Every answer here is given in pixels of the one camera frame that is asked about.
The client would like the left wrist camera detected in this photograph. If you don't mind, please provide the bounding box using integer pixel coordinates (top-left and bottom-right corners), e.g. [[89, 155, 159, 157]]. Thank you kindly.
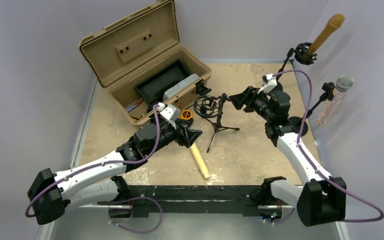
[[157, 102, 181, 129]]

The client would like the black stand for silver microphone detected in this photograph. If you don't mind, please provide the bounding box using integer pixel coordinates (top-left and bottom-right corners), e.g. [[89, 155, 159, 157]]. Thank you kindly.
[[288, 82, 335, 136]]

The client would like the grey plastic case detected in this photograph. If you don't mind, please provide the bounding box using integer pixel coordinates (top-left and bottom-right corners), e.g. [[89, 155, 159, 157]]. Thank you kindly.
[[163, 73, 199, 101]]

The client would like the yellow tape measure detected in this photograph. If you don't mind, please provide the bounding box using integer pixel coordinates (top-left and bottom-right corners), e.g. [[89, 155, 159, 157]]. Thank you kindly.
[[180, 109, 193, 121]]

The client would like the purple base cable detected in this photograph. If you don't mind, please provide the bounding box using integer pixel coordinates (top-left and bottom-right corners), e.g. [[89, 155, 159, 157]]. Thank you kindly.
[[108, 195, 164, 235]]

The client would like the red clear screwdriver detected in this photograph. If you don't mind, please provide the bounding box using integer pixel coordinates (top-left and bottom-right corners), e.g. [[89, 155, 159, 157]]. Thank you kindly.
[[126, 100, 143, 113]]

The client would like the tan plastic toolbox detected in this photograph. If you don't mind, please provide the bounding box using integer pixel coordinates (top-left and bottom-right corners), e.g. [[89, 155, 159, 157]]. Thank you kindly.
[[78, 0, 212, 127]]

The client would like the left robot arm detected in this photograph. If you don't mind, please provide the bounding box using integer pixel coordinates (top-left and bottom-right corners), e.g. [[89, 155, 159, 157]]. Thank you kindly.
[[24, 120, 203, 225]]

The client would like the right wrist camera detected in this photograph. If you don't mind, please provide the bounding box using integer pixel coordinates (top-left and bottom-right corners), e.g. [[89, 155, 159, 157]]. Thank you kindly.
[[257, 73, 277, 94]]

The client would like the brown microphone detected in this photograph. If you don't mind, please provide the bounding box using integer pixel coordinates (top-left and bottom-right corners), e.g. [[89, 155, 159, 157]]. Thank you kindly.
[[307, 13, 345, 54]]

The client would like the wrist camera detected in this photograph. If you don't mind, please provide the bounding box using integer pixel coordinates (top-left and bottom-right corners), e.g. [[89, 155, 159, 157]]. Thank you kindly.
[[257, 73, 277, 94], [157, 102, 181, 129]]

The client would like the black tripod microphone stand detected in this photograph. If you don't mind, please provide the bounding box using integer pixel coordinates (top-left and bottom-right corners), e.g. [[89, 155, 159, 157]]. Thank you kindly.
[[192, 93, 240, 153]]

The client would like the black round base stand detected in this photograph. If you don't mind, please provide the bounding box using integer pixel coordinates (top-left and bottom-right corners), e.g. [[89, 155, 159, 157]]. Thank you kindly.
[[278, 42, 317, 73]]

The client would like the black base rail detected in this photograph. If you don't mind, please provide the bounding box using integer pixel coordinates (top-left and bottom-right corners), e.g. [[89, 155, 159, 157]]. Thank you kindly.
[[108, 185, 286, 218]]

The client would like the black toolbox tray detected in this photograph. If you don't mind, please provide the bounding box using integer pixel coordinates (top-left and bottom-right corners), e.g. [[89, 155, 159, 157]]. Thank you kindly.
[[134, 59, 190, 107]]

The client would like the silver glitter microphone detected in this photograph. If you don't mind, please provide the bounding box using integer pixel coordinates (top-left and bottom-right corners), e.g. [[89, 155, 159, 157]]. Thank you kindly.
[[316, 75, 354, 127]]

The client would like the cream microphone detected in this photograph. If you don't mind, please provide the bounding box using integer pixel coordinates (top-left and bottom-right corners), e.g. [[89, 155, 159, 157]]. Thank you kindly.
[[189, 143, 210, 180]]

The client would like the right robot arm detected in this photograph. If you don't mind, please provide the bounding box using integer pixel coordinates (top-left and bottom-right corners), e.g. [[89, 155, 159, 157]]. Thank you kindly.
[[229, 86, 347, 227]]

